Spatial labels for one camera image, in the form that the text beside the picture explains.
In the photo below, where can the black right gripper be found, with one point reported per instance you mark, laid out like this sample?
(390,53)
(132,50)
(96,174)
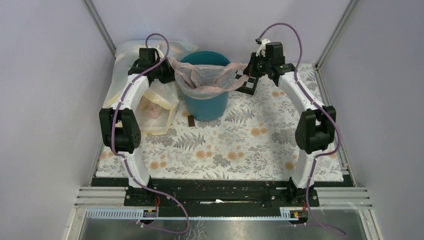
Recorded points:
(250,70)

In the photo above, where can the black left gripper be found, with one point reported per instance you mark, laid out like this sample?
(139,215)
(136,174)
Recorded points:
(170,76)

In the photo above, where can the pink plastic trash bag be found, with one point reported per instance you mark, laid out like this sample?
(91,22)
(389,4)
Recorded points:
(205,81)

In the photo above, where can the teal plastic trash bin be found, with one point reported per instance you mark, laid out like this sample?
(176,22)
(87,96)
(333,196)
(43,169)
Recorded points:
(212,108)

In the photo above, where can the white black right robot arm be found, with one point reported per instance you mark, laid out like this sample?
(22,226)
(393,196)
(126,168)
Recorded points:
(315,130)

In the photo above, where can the black white checkerboard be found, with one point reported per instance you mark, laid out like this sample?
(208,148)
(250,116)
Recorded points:
(249,86)

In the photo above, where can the large translucent yellow-trimmed bag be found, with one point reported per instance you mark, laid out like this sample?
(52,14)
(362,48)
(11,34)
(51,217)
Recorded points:
(157,107)

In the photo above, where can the small brown wooden block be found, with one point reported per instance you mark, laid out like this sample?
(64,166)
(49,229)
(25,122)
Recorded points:
(191,121)

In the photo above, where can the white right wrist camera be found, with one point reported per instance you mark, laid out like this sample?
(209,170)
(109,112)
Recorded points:
(261,51)

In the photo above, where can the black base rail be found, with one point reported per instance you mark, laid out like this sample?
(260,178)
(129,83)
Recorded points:
(207,198)

